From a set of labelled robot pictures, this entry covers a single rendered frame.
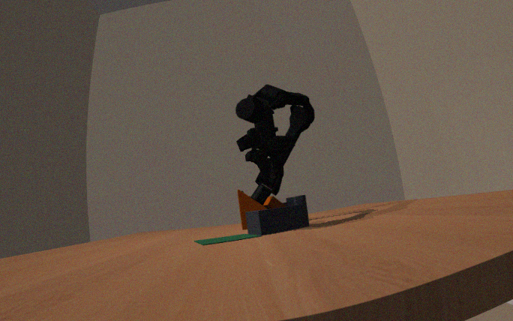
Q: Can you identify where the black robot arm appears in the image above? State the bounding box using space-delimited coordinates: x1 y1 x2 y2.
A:
235 84 315 205

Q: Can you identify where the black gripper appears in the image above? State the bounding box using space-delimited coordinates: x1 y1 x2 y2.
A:
245 123 295 182

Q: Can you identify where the orange l-shaped part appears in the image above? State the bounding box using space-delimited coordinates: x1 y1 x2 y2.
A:
263 196 286 209

